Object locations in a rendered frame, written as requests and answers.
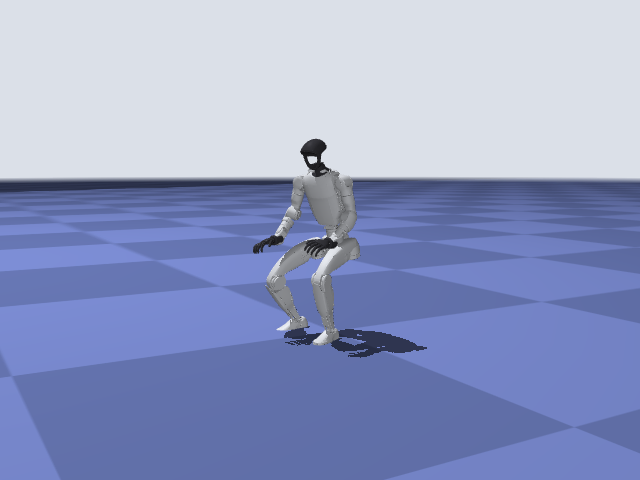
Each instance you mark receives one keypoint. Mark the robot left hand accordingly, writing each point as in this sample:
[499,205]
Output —
[321,244]

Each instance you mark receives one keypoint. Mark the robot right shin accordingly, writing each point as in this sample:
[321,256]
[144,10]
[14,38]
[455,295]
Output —
[285,300]

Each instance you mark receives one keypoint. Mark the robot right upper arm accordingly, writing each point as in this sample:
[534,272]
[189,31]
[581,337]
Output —
[294,211]

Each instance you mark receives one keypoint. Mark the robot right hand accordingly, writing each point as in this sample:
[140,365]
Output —
[273,240]

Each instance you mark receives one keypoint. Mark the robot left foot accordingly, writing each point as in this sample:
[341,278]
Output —
[326,337]

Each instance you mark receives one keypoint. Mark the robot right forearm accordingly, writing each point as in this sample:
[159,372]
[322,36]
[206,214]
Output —
[284,227]

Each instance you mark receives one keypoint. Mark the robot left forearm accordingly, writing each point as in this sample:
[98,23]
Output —
[343,228]

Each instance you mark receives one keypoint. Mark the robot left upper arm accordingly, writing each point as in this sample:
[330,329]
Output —
[344,184]

